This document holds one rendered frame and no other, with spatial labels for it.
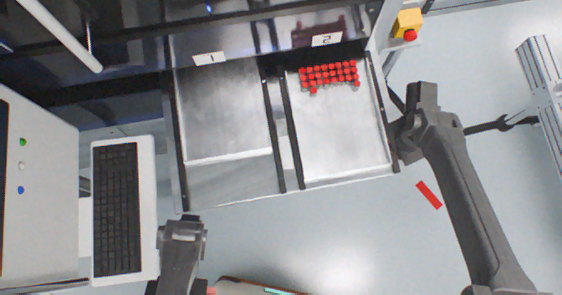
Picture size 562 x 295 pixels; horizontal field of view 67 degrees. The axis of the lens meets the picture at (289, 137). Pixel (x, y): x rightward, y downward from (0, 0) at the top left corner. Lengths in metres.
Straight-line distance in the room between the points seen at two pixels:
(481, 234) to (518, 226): 1.78
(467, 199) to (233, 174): 0.78
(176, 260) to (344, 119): 0.76
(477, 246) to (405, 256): 1.58
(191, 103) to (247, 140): 0.22
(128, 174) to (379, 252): 1.27
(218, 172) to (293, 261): 0.95
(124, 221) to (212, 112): 0.42
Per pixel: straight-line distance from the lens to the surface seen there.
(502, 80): 2.59
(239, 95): 1.35
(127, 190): 1.41
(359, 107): 1.34
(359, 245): 2.16
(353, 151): 1.30
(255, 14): 1.08
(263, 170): 1.28
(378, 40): 1.36
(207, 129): 1.32
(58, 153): 1.39
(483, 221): 0.65
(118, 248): 1.40
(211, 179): 1.29
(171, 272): 0.73
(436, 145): 0.76
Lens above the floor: 2.13
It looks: 75 degrees down
